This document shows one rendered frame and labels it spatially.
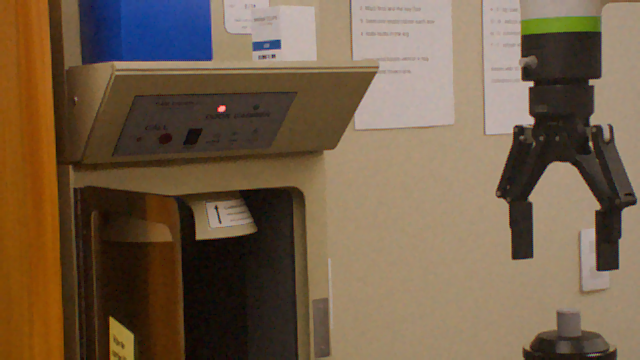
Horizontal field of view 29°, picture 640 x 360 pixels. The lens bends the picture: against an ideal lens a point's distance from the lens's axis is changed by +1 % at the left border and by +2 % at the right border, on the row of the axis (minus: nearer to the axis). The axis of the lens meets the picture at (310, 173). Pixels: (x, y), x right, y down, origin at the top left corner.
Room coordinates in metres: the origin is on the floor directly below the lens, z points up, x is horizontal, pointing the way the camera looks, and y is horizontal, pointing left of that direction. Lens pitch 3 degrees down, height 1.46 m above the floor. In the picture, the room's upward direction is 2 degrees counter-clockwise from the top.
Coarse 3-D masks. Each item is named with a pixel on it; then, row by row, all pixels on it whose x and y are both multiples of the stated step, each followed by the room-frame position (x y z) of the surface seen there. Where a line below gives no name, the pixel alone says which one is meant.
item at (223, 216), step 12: (216, 192) 1.42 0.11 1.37; (228, 192) 1.43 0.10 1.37; (192, 204) 1.40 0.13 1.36; (204, 204) 1.40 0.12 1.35; (216, 204) 1.41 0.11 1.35; (228, 204) 1.42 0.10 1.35; (240, 204) 1.44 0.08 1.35; (204, 216) 1.40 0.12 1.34; (216, 216) 1.40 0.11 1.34; (228, 216) 1.41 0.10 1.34; (240, 216) 1.43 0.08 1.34; (204, 228) 1.39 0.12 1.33; (216, 228) 1.40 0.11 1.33; (228, 228) 1.41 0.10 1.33; (240, 228) 1.42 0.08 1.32; (252, 228) 1.44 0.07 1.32
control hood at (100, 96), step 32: (96, 64) 1.23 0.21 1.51; (128, 64) 1.20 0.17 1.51; (160, 64) 1.22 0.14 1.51; (192, 64) 1.24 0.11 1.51; (224, 64) 1.26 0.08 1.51; (256, 64) 1.28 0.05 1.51; (288, 64) 1.30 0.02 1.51; (320, 64) 1.32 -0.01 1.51; (352, 64) 1.35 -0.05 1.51; (96, 96) 1.22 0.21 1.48; (128, 96) 1.22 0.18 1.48; (320, 96) 1.35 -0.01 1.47; (352, 96) 1.38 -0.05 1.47; (96, 128) 1.24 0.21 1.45; (288, 128) 1.37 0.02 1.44; (320, 128) 1.40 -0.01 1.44; (96, 160) 1.27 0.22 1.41; (128, 160) 1.30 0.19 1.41
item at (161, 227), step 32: (96, 192) 1.22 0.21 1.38; (128, 192) 1.12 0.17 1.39; (96, 224) 1.22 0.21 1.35; (128, 224) 1.13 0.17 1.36; (160, 224) 1.04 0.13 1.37; (96, 256) 1.23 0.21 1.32; (128, 256) 1.13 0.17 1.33; (160, 256) 1.05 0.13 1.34; (96, 288) 1.23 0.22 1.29; (128, 288) 1.13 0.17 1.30; (160, 288) 1.05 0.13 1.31; (96, 320) 1.24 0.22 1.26; (128, 320) 1.14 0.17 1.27; (160, 320) 1.05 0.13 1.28; (192, 320) 1.00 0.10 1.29; (96, 352) 1.24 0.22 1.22; (160, 352) 1.05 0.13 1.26; (192, 352) 1.00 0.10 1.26
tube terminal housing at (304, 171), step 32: (64, 0) 1.29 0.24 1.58; (288, 0) 1.44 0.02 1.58; (64, 32) 1.29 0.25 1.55; (224, 32) 1.39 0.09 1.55; (320, 32) 1.46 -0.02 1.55; (64, 64) 1.29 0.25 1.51; (64, 96) 1.29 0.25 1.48; (64, 128) 1.29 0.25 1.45; (64, 160) 1.29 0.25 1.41; (160, 160) 1.34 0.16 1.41; (192, 160) 1.36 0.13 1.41; (224, 160) 1.39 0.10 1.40; (256, 160) 1.41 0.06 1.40; (288, 160) 1.43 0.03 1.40; (320, 160) 1.46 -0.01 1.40; (64, 192) 1.30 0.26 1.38; (160, 192) 1.34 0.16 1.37; (192, 192) 1.36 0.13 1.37; (320, 192) 1.46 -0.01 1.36; (64, 224) 1.30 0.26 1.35; (320, 224) 1.46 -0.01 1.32; (64, 256) 1.30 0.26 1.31; (320, 256) 1.46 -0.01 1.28; (64, 288) 1.31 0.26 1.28; (320, 288) 1.45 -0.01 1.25; (64, 320) 1.31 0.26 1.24; (64, 352) 1.31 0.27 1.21
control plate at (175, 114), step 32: (160, 96) 1.24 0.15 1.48; (192, 96) 1.26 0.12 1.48; (224, 96) 1.28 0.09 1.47; (256, 96) 1.31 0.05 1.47; (288, 96) 1.33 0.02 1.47; (128, 128) 1.25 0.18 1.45; (160, 128) 1.28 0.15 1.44; (192, 128) 1.30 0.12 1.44; (224, 128) 1.32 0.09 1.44; (256, 128) 1.34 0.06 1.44
